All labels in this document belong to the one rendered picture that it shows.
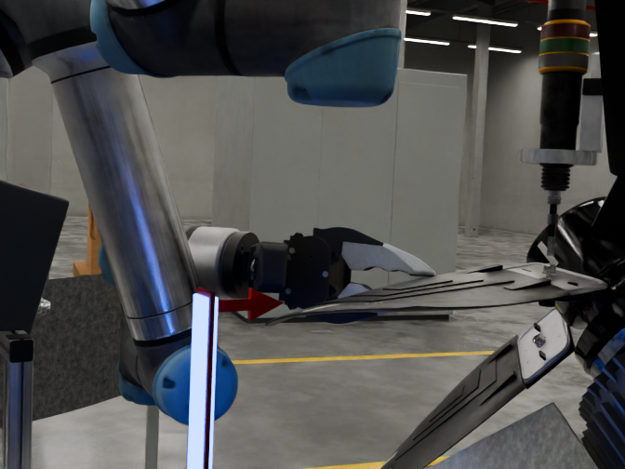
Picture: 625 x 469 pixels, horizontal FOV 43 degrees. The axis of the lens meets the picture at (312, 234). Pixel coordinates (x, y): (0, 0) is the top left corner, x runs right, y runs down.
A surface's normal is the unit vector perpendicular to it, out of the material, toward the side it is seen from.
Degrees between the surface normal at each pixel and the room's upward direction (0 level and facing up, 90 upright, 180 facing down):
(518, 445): 55
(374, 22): 90
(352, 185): 90
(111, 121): 93
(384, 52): 93
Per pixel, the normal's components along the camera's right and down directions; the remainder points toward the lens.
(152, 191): 0.66, -0.01
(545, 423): -0.29, -0.53
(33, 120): 0.34, 0.08
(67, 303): 0.83, 0.08
